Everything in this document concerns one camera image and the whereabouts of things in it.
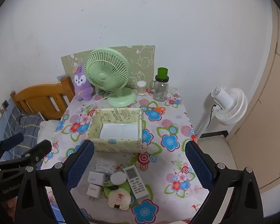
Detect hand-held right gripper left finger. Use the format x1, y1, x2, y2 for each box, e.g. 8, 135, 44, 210
14, 139, 95, 224

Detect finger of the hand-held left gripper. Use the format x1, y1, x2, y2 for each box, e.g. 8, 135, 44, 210
0, 133, 24, 155
0, 139, 52, 168

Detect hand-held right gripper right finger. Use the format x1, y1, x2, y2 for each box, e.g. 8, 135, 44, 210
185, 140, 265, 224

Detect large white charger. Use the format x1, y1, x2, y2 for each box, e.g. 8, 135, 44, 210
87, 171, 105, 186

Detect small white charger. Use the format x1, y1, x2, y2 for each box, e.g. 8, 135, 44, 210
87, 183, 105, 201

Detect white round disc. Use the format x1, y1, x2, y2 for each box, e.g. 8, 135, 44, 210
110, 171, 127, 187

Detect yellow printed fabric storage box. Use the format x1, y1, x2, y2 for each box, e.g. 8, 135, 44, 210
86, 108, 144, 153

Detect round cream compact mirror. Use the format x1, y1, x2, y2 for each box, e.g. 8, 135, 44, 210
107, 188, 132, 210

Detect green rounded pad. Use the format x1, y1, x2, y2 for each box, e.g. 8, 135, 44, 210
104, 181, 132, 197

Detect white remote control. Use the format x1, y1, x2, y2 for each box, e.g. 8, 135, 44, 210
123, 165, 145, 199

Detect grey plaid blanket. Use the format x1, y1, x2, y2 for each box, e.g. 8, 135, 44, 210
0, 112, 46, 154

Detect white pillow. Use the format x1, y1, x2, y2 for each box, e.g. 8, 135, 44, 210
38, 119, 61, 143

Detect white soft package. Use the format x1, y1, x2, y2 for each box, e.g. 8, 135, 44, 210
93, 158, 117, 174

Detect floral tablecloth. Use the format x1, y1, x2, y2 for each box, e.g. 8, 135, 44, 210
38, 90, 211, 224

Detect white standing fan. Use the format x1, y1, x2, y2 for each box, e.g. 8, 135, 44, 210
195, 86, 248, 140

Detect orange scissors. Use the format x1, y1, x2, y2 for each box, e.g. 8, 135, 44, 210
143, 106, 166, 115

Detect purple plush toy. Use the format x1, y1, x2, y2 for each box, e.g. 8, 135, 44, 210
73, 65, 94, 101

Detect beige wooden door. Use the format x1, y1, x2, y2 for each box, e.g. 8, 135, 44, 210
225, 5, 280, 189

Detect glass jar with green lid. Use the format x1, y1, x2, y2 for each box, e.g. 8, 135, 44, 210
150, 67, 170, 102

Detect green desk fan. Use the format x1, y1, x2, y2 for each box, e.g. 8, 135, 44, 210
84, 48, 137, 108

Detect cotton swab jar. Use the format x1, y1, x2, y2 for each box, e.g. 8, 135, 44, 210
137, 81, 147, 96

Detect black fan cable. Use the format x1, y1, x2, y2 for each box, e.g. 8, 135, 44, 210
208, 104, 216, 126

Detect white fan cable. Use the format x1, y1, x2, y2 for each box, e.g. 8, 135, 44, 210
80, 96, 112, 110

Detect green printed wall mat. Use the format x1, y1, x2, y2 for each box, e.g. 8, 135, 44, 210
61, 45, 155, 90

